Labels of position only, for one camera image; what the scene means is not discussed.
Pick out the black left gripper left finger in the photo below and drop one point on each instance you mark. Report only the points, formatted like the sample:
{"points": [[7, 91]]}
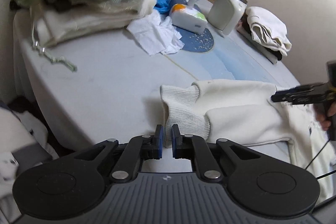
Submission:
{"points": [[136, 151]]}

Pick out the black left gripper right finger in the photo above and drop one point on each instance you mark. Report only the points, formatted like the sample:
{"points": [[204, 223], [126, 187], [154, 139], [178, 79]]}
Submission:
{"points": [[195, 149]]}

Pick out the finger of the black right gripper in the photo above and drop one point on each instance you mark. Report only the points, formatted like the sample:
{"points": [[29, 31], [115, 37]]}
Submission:
{"points": [[296, 101], [315, 92]]}

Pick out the cream white sweater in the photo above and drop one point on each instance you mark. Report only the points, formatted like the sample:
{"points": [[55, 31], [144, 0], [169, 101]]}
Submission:
{"points": [[243, 112]]}

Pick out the person's right hand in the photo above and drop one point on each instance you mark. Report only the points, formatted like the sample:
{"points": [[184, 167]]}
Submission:
{"points": [[322, 118]]}

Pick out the folded white garment stack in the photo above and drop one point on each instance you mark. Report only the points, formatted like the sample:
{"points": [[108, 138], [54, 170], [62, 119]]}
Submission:
{"points": [[266, 32]]}

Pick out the white cylindrical jug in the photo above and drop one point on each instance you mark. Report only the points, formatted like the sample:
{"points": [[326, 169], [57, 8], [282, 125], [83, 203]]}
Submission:
{"points": [[225, 14]]}

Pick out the crumpled white paper towel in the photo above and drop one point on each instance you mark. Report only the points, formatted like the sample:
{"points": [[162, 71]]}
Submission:
{"points": [[156, 34]]}

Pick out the white tissue pack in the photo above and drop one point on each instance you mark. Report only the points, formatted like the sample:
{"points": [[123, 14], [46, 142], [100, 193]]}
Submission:
{"points": [[186, 15]]}

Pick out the blue crumpled cloth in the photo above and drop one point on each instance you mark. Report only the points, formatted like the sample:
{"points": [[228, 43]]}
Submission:
{"points": [[164, 6]]}

